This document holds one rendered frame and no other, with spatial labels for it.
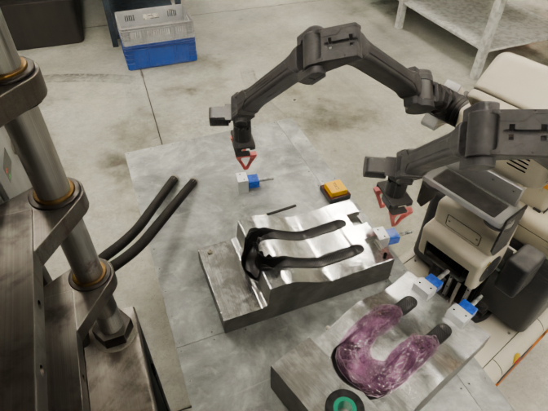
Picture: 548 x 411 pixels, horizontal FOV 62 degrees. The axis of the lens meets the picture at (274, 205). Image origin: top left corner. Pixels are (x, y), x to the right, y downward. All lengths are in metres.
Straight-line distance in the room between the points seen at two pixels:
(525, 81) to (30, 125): 1.04
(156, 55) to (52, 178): 3.35
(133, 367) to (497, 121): 0.98
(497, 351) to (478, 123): 1.31
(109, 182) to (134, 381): 1.94
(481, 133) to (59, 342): 0.88
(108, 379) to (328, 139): 2.39
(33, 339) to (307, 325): 0.73
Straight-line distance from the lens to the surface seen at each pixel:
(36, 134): 0.85
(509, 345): 2.05
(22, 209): 0.95
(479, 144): 0.83
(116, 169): 3.12
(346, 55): 1.01
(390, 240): 1.44
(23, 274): 0.83
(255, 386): 1.18
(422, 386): 1.14
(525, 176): 1.34
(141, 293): 2.38
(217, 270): 1.30
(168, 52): 4.21
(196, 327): 1.27
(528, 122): 0.84
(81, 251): 1.03
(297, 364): 1.09
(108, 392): 1.25
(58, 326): 1.07
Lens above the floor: 1.87
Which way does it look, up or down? 44 degrees down
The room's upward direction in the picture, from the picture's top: 1 degrees clockwise
